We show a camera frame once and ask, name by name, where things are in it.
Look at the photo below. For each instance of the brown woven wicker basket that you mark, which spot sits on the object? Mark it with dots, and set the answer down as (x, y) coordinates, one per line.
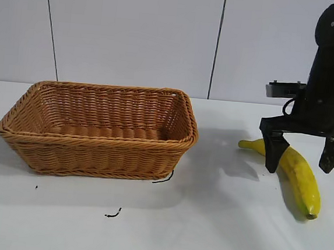
(94, 153)

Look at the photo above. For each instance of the yellow banana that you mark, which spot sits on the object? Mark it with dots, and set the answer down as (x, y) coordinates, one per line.
(300, 174)

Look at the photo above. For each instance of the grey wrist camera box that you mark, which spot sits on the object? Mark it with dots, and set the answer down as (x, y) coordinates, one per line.
(284, 90)

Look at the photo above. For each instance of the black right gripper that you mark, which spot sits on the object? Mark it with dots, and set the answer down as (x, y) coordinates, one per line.
(321, 94)

